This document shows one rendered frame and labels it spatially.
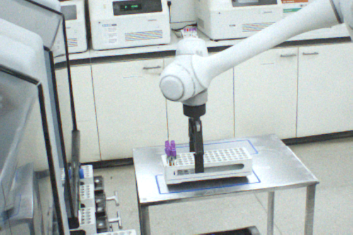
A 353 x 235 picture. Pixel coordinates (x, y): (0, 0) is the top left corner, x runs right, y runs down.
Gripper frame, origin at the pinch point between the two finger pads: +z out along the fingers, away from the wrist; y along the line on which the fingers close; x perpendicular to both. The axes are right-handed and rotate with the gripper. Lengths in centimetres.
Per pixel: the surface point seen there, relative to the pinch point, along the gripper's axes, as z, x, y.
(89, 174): 3.1, 36.4, 3.5
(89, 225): 3.4, 35.7, -29.5
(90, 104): 37, 46, 189
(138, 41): -5, 8, 192
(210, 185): 7.6, -3.8, -5.2
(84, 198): 3.0, 37.5, -13.9
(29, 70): -52, 38, -72
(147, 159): 7.6, 15.4, 20.9
